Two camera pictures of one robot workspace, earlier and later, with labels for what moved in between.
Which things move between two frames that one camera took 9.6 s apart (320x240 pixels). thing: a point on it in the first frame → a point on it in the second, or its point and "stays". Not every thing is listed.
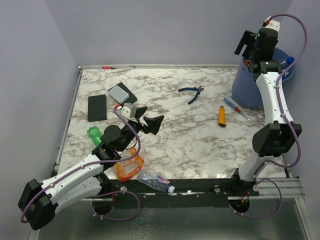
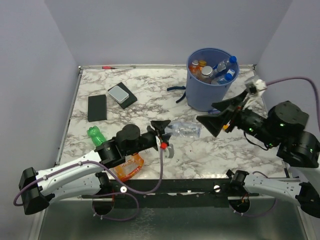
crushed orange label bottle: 126,170 stays
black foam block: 97,108 stays
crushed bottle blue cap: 290,60 → 221,66
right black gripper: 248,38 → 213,122
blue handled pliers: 198,89 → 178,87
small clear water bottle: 153,180 → 183,129
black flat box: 131,99 stays
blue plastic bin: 245,89 → 201,96
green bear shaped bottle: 95,134 stays
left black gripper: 154,123 → 159,127
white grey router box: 119,94 stays
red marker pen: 108,67 stays
